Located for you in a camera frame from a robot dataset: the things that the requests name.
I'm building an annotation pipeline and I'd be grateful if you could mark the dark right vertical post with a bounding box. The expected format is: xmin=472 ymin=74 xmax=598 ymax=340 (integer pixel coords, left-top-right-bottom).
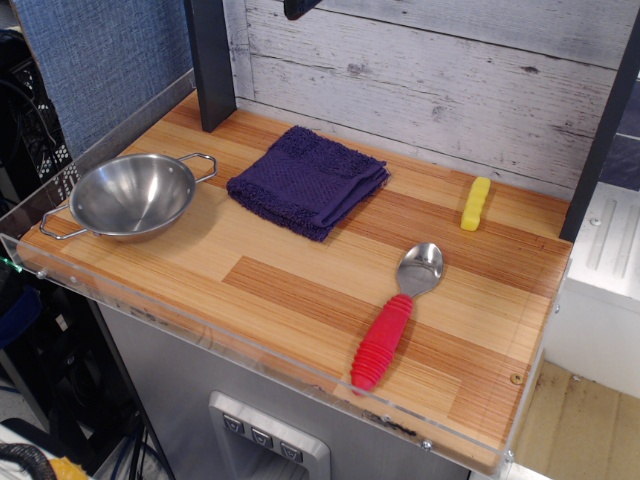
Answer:
xmin=560 ymin=34 xmax=639 ymax=242

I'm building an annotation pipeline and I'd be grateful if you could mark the grey dispenser button panel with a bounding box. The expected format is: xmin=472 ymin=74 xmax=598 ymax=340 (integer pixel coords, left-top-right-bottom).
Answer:
xmin=208 ymin=391 xmax=332 ymax=479

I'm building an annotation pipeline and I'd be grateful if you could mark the purple folded towel cloth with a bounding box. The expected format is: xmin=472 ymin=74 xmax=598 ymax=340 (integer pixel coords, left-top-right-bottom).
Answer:
xmin=227 ymin=126 xmax=390 ymax=242

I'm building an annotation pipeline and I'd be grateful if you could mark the clear acrylic table guard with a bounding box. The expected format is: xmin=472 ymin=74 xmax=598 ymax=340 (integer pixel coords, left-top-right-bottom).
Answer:
xmin=1 ymin=95 xmax=571 ymax=479

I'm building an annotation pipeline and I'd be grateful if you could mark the dark left vertical post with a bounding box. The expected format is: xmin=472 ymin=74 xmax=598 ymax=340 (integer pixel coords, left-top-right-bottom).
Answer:
xmin=184 ymin=0 xmax=237 ymax=132

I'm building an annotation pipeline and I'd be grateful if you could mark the spoon with red handle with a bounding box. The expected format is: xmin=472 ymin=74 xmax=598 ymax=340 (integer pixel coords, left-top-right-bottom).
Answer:
xmin=350 ymin=243 xmax=444 ymax=391

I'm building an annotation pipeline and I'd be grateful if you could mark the black plastic crate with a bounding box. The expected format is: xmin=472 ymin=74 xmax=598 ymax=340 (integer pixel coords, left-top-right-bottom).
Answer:
xmin=1 ymin=29 xmax=71 ymax=199

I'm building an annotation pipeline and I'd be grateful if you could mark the yellow corn-shaped block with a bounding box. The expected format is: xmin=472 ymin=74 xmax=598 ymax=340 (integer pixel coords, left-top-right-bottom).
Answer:
xmin=460 ymin=177 xmax=491 ymax=231

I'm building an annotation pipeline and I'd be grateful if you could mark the white ridged side cabinet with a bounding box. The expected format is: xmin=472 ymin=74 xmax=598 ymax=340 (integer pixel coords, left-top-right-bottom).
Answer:
xmin=543 ymin=183 xmax=639 ymax=397

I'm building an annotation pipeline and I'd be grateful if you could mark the blue fabric partition panel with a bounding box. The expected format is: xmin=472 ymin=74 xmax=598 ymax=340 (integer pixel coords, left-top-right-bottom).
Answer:
xmin=11 ymin=1 xmax=195 ymax=161

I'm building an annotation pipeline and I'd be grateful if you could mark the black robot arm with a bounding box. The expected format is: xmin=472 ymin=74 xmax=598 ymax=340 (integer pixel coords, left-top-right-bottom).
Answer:
xmin=283 ymin=0 xmax=321 ymax=20

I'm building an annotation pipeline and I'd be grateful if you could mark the dark vertical post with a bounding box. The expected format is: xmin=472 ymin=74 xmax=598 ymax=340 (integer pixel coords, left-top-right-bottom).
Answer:
xmin=184 ymin=0 xmax=237 ymax=132
xmin=560 ymin=34 xmax=639 ymax=242

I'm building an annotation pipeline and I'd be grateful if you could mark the steel bowl with handles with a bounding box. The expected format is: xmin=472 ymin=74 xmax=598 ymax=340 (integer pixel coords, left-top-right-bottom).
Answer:
xmin=39 ymin=153 xmax=218 ymax=241

